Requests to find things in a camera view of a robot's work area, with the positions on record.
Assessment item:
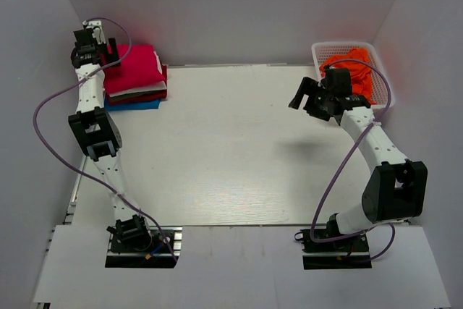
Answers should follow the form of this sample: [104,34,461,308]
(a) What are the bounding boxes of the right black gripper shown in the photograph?
[289,77,333,122]

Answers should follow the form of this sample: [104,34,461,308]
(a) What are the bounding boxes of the crimson red t-shirt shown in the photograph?
[101,43,168,96]

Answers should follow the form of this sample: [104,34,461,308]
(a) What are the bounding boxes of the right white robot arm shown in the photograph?
[289,68,428,250]

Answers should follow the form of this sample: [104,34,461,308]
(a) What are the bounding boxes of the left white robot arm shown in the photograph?
[68,20,153,250]

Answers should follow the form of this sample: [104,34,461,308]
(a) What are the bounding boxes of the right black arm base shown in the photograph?
[294,229,372,270]

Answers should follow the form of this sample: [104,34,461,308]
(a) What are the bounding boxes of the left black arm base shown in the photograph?
[105,227,182,269]

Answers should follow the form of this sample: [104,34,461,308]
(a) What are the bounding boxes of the grey folded t-shirt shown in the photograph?
[108,90,167,103]

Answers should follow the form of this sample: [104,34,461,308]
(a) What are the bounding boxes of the orange t-shirt in basket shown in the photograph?
[319,48,375,105]

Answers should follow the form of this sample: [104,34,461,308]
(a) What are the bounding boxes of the blue folded t-shirt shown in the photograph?
[104,99,161,111]

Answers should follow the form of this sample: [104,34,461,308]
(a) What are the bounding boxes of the white plastic perforated basket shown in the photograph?
[311,41,389,111]

